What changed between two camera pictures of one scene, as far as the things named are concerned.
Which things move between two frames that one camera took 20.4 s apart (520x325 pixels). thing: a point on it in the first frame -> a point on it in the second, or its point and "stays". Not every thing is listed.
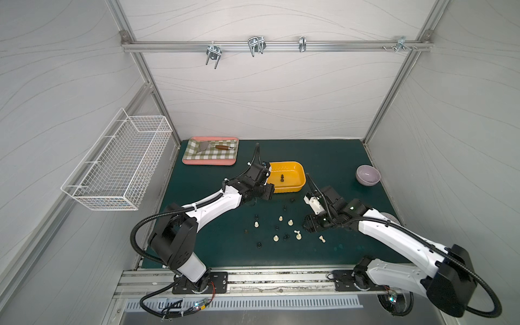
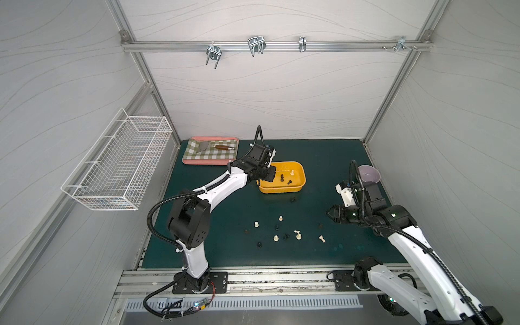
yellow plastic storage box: (294, 174) stays
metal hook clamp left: (214, 52) stays
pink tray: (212, 162) stays
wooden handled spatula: (204, 145) stays
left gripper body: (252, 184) -> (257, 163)
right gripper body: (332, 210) -> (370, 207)
